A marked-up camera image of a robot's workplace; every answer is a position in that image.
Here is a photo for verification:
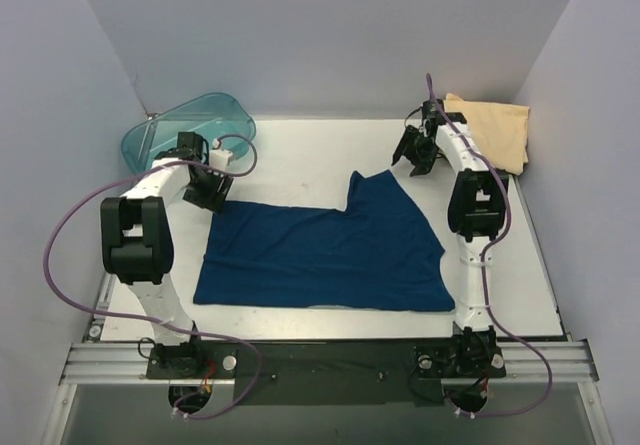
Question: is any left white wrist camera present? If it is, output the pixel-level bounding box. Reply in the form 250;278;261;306
208;137;234;171

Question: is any aluminium frame rail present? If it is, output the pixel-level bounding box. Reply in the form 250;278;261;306
60;341;599;385

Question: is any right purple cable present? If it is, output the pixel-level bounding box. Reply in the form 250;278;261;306
424;72;554;419

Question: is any purple cable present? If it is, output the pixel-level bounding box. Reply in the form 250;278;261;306
42;134;264;421
424;72;554;419

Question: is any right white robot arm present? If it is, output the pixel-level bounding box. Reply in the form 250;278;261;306
392;99;511;374

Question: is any folded beige t shirt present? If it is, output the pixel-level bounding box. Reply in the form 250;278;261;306
444;93;530;175

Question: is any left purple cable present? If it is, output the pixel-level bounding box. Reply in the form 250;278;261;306
42;134;264;421

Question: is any blue t shirt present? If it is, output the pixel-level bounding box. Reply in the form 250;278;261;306
193;171;455;313

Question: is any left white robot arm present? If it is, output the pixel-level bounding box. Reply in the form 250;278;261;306
100;132;233;377

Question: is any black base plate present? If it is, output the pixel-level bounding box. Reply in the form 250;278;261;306
146;333;506;406

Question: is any teal plastic bin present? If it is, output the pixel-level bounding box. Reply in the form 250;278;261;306
120;92;257;174

